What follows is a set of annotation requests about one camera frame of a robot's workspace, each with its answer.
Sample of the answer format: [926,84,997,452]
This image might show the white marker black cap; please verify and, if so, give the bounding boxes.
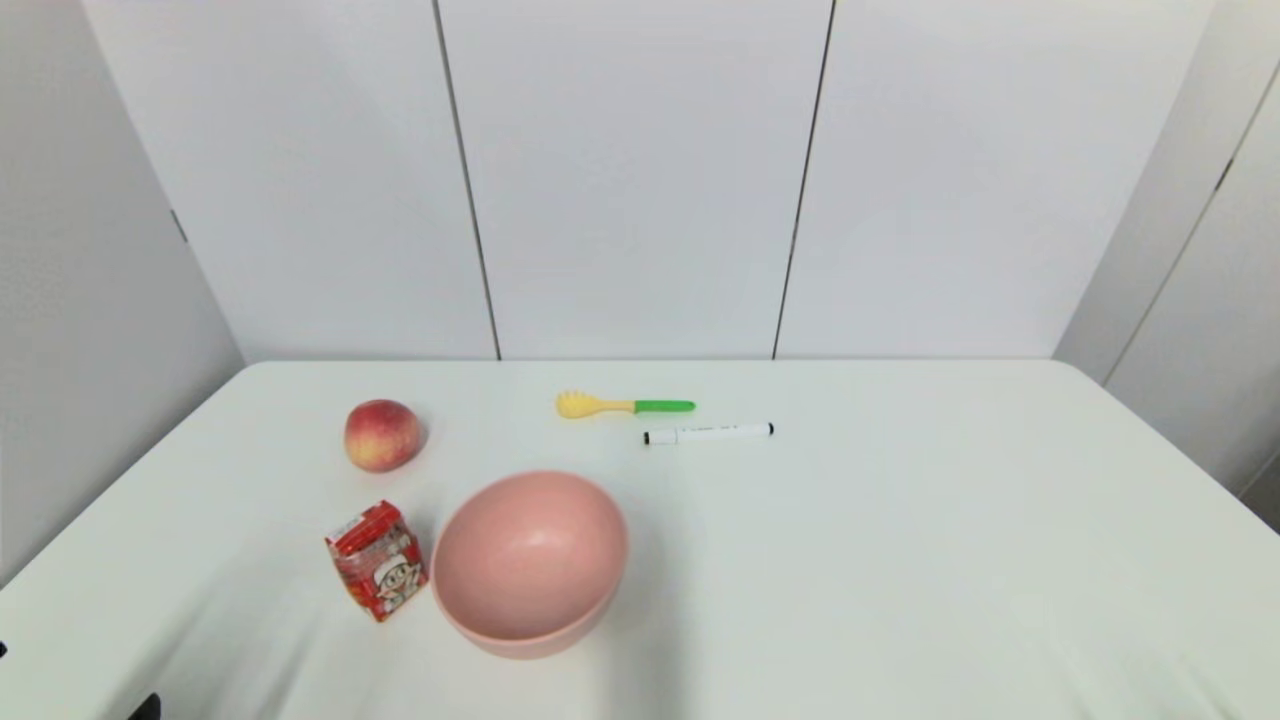
[643,422,775,447]

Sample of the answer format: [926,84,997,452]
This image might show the yellow fork green handle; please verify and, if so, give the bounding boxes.
[555,390,697,421]

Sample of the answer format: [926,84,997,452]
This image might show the red yellow peach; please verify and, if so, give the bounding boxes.
[344,399,424,474]

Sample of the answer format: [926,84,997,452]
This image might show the pink bowl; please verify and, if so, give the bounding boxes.
[431,470,630,660]

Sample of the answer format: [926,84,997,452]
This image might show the red milk carton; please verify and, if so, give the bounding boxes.
[323,500,430,624]

